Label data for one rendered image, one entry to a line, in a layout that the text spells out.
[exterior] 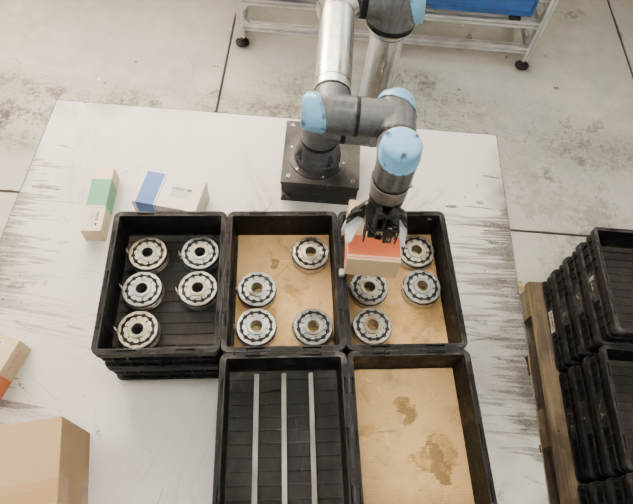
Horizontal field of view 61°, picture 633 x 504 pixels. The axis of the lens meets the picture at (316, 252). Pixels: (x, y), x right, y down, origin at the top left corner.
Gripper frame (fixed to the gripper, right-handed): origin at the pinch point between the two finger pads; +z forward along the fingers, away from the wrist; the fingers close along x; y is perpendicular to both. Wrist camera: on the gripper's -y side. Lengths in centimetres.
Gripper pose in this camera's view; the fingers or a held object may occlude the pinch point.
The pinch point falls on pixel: (372, 235)
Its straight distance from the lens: 124.9
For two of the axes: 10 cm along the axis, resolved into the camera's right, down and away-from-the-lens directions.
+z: -0.6, 4.8, 8.7
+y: -0.6, 8.7, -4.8
